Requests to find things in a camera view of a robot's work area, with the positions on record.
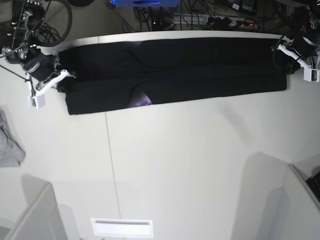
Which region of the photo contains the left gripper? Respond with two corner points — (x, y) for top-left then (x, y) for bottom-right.
(271, 36), (320, 75)

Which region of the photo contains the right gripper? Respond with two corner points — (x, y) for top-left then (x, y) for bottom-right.
(22, 53), (77, 97)

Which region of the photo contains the black T-shirt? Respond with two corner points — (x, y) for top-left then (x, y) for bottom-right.
(58, 37), (287, 115)

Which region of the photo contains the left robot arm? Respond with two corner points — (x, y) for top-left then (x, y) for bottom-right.
(272, 0), (320, 82)

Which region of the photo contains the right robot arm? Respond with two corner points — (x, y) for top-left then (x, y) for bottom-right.
(0, 0), (76, 97)

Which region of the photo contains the white power strip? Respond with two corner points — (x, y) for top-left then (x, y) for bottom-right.
(205, 16), (260, 32)

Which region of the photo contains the grey crumpled cloth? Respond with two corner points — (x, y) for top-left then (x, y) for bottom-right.
(0, 109), (26, 168)

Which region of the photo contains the blue box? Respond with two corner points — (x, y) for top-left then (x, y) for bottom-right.
(111, 0), (180, 8)

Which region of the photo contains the black keyboard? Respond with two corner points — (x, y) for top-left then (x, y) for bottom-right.
(306, 172), (320, 200)

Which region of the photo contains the white partition panel left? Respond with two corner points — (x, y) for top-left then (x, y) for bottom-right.
(0, 173), (81, 240)

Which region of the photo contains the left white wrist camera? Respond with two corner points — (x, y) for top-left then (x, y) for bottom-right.
(303, 67), (320, 83)

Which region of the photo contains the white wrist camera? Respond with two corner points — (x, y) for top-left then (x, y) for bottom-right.
(303, 67), (320, 83)
(27, 95), (46, 109)

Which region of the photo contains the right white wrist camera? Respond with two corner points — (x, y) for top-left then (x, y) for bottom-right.
(27, 95), (46, 109)

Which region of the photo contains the coiled black cable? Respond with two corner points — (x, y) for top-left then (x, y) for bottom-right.
(29, 22), (64, 47)

